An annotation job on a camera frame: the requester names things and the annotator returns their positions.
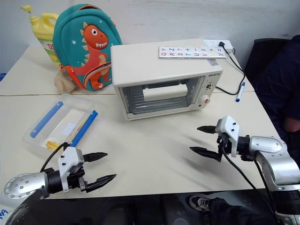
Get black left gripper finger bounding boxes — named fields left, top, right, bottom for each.
left=83, top=152, right=109, bottom=163
left=85, top=173, right=117, bottom=194

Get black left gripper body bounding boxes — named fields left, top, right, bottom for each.
left=67, top=164, right=91, bottom=194

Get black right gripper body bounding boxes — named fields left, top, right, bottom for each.
left=216, top=132, right=232, bottom=163

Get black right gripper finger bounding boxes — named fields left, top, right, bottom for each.
left=189, top=146, right=222, bottom=162
left=196, top=125, right=218, bottom=135

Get cream oven timer knob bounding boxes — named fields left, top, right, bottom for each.
left=197, top=94, right=211, bottom=109

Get clear plastic pencil box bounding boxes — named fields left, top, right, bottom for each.
left=22, top=93, right=99, bottom=152

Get cream toaster oven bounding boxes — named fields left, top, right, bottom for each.
left=110, top=38, right=224, bottom=121

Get bystander bare hand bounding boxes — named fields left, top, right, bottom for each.
left=283, top=117, right=300, bottom=134

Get blue box latch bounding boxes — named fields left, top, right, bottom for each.
left=70, top=110, right=99, bottom=147
left=30, top=101, right=64, bottom=139

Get yellow french fries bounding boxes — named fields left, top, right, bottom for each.
left=45, top=140, right=60, bottom=151

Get white paper sheet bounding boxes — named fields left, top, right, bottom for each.
left=46, top=108, right=91, bottom=144

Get grey sneaker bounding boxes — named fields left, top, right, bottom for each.
left=189, top=194, right=212, bottom=213

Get blue whiteboard marker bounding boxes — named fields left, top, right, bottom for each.
left=235, top=82, right=247, bottom=103

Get dark trouser leg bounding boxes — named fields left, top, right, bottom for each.
left=203, top=196, right=278, bottom=225

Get alphabet letter card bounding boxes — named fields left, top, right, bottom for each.
left=158, top=45, right=227, bottom=60

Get beige plush toy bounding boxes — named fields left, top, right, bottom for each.
left=54, top=70, right=76, bottom=94

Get bystander in dark clothes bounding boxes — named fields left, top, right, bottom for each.
left=255, top=34, right=300, bottom=162

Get white power strip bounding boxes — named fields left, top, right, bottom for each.
left=202, top=38, right=235, bottom=54

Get black office chair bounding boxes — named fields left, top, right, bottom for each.
left=243, top=38, right=295, bottom=94

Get teal dinosaur backpack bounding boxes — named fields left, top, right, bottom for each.
left=52, top=3, right=123, bottom=91

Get yellow detergent jug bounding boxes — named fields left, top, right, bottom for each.
left=19, top=5, right=60, bottom=67

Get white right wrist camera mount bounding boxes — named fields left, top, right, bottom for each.
left=215, top=115, right=241, bottom=158

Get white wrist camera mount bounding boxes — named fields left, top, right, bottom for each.
left=215, top=115, right=241, bottom=158
left=58, top=146, right=84, bottom=193

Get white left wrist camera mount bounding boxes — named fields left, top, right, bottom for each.
left=58, top=146, right=84, bottom=193

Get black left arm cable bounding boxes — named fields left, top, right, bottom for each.
left=39, top=142, right=71, bottom=173

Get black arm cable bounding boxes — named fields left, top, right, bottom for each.
left=39, top=142, right=71, bottom=173
left=219, top=140, right=278, bottom=213

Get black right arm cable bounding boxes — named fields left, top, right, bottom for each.
left=219, top=140, right=278, bottom=213

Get cream oven door handle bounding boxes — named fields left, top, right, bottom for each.
left=143, top=84, right=188, bottom=102

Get black power cable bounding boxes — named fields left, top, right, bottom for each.
left=215, top=41, right=246, bottom=96

